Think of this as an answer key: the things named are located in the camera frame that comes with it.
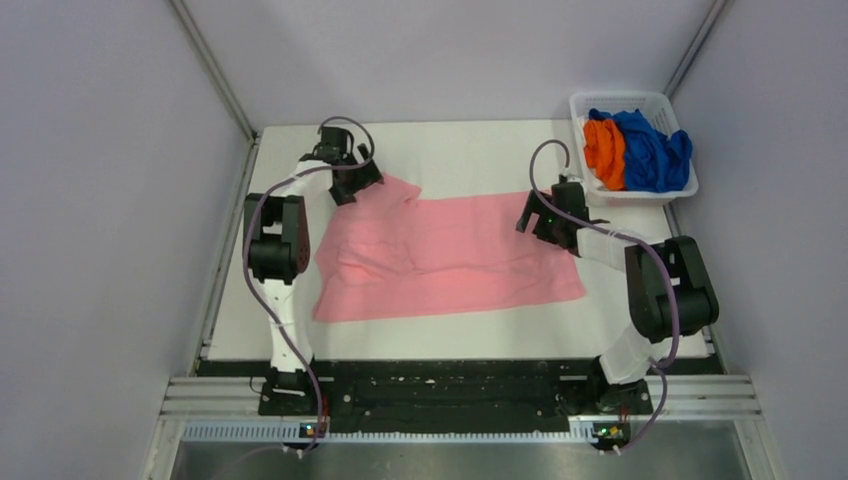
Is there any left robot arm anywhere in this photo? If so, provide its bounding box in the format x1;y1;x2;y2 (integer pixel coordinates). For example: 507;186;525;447
241;121;383;414

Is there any left aluminium corner post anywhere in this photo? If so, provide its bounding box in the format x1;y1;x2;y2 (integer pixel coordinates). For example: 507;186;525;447
165;0;257;143

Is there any right aluminium corner post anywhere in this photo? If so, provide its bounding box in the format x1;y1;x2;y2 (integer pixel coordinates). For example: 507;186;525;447
663;0;733;99

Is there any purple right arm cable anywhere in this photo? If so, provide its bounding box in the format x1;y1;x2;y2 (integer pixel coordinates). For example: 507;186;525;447
529;139;682;458

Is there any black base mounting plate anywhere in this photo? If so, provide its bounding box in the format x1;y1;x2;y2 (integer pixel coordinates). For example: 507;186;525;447
195;357;723;436

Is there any orange t shirt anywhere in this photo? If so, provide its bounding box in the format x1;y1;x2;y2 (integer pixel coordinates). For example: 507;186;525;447
583;118;626;191

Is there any blue t shirt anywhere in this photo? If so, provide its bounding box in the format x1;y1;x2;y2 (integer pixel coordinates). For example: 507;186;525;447
586;108;693;193

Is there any white slotted cable duct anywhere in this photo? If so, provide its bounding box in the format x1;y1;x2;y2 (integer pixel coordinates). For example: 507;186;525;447
182;420;624;445

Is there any aluminium frame rail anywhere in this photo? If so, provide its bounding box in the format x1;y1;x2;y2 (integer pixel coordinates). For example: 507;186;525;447
645;374;764;420

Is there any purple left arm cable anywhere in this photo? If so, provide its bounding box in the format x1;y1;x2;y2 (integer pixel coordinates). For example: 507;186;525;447
241;116;377;458

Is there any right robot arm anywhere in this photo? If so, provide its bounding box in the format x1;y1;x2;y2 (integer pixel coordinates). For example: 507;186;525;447
516;178;719;412

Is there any pink t shirt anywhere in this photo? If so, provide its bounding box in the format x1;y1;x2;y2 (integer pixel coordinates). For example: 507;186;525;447
313;177;586;323

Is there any aluminium corner post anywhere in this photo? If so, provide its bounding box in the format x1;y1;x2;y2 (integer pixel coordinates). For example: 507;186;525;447
165;0;257;143
663;0;733;99

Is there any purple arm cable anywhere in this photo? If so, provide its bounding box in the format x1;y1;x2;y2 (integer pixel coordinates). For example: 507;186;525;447
241;116;377;458
529;139;682;458

